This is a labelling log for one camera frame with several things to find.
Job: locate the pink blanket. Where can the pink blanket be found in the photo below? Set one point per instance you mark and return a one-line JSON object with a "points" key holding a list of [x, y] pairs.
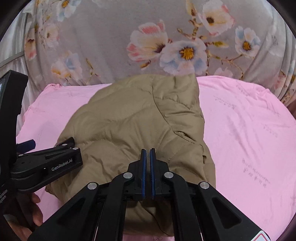
{"points": [[242, 139]]}

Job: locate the khaki padded jacket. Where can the khaki padded jacket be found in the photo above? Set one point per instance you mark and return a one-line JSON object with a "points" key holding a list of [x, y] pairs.
{"points": [[129, 120]]}

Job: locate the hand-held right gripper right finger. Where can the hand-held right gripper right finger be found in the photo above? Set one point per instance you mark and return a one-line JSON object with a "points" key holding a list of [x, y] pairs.
{"points": [[152, 176]]}

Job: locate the person's left hand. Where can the person's left hand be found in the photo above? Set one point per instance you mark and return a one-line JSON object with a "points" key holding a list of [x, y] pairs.
{"points": [[37, 213]]}

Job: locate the grey floral quilt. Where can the grey floral quilt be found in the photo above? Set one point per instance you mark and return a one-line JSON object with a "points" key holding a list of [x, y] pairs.
{"points": [[104, 46]]}

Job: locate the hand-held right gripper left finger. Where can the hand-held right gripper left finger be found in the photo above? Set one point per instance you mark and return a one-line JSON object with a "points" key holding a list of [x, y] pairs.
{"points": [[143, 176]]}

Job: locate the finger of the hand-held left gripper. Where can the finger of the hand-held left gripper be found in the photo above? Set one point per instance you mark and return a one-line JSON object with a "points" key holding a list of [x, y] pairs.
{"points": [[46, 162], [26, 145]]}

